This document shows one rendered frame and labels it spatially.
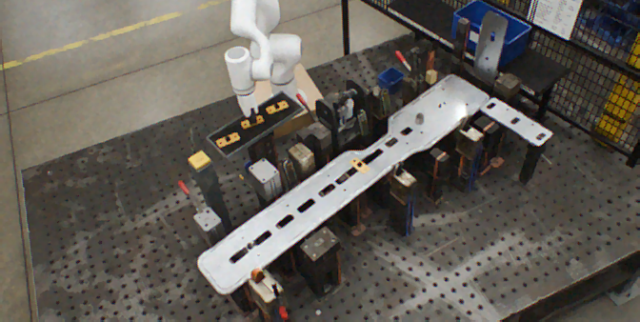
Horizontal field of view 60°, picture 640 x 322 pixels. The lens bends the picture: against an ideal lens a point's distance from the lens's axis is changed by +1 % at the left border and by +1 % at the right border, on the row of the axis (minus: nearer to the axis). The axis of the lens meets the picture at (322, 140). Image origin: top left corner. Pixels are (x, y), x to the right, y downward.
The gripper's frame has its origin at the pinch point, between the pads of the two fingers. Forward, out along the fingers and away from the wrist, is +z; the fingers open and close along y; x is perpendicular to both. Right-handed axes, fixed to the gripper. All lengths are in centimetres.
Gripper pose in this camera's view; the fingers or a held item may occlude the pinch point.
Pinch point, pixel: (251, 117)
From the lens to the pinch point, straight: 213.4
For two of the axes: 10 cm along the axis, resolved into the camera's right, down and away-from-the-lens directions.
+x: 9.1, -3.5, 2.3
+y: 4.2, 6.6, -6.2
